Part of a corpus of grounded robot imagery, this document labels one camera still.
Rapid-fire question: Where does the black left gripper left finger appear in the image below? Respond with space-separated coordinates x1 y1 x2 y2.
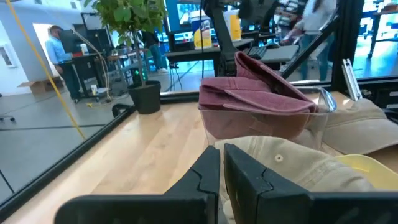
54 145 221 224

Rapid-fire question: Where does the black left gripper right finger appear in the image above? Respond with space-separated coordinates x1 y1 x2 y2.
223 142 398 224

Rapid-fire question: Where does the beige towel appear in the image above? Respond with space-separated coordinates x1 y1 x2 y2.
214 136 376 224

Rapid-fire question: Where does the maroon towel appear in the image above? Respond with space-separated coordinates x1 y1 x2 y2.
198 76 317 141

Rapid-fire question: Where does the yellow translucent plastic bin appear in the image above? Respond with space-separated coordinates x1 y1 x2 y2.
335 154 398 192

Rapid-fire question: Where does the beige baseball cap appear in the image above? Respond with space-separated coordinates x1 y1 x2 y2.
292 98 398 156

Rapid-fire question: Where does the maroon baseball cap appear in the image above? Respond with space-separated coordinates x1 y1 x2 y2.
234 51 318 108

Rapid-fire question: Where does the clear plastic bin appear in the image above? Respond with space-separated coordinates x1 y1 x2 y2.
198 86 338 151

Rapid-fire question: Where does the black plant pot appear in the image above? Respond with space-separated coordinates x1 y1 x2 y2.
127 80 162 115

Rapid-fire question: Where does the grey laptop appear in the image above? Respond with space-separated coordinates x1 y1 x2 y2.
260 44 300 63

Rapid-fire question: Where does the black keyboard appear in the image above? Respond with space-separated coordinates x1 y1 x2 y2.
244 45 269 60

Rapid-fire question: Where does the black desk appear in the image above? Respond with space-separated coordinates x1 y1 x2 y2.
165 37 300 78

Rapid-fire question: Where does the person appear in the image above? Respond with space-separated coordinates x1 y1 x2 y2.
141 30 169 74
45 24 82 104
281 0 339 82

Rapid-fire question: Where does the black equipment cart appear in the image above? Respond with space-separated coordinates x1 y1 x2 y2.
58 29 110 101

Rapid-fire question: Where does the yellow white wipes canister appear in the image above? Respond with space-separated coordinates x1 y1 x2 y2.
189 10 213 50
223 8 243 42

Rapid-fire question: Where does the brown cardboard box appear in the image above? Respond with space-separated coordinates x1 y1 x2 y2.
17 75 65 96

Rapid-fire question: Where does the green leafy plant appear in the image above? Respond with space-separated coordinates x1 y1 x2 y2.
83 0 169 88

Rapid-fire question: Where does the black aluminium table frame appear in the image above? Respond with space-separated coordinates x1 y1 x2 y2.
0 0 398 216

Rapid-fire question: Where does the silver aluminium bracket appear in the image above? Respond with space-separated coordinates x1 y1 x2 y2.
341 58 364 101

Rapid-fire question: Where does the yellow cord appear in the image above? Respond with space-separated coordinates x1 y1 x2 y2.
5 0 87 140

